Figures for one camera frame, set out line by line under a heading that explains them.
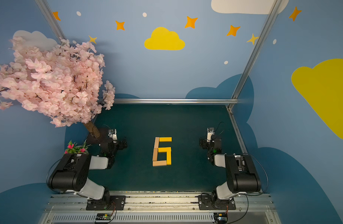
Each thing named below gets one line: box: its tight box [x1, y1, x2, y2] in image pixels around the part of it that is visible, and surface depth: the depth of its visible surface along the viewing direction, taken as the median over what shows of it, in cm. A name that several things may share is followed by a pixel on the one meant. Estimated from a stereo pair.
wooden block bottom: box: [152, 160, 167, 167], surface depth 90 cm
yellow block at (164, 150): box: [157, 147, 172, 153], surface depth 97 cm
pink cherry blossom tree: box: [0, 36, 116, 140], surface depth 60 cm
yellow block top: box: [159, 137, 172, 142], surface depth 101 cm
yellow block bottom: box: [166, 151, 172, 166], surface depth 92 cm
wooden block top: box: [153, 137, 160, 149], surface depth 100 cm
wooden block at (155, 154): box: [152, 147, 159, 162], surface depth 94 cm
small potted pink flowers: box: [63, 138, 92, 156], surface depth 80 cm
